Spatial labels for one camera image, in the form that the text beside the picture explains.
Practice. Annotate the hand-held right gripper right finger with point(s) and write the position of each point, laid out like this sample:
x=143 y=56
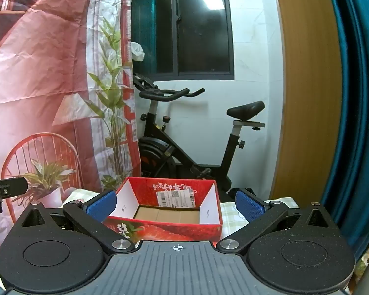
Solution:
x=250 y=207

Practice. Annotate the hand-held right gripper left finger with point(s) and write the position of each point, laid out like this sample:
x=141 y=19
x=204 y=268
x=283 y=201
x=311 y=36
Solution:
x=101 y=205

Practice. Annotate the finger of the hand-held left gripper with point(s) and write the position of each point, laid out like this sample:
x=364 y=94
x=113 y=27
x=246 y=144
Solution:
x=13 y=186

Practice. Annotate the red strawberry cardboard box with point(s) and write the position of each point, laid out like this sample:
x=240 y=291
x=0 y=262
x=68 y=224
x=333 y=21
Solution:
x=172 y=231

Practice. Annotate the checked cartoon tablecloth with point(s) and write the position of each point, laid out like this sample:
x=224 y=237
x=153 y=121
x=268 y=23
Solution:
x=230 y=218

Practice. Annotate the black exercise bike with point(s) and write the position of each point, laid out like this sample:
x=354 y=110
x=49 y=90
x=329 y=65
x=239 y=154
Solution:
x=160 y=147

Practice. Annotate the red printed backdrop cloth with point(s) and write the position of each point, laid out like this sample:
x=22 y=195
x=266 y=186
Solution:
x=33 y=67

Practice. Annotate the wooden door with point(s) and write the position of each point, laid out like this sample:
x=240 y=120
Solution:
x=307 y=98

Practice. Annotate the blue curtain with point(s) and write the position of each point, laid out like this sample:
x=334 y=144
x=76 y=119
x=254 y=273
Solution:
x=362 y=129

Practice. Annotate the white plastic bag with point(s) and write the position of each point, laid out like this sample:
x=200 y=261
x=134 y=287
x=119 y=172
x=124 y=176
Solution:
x=138 y=50

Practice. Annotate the dark window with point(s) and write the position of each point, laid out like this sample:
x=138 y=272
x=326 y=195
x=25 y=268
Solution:
x=203 y=37

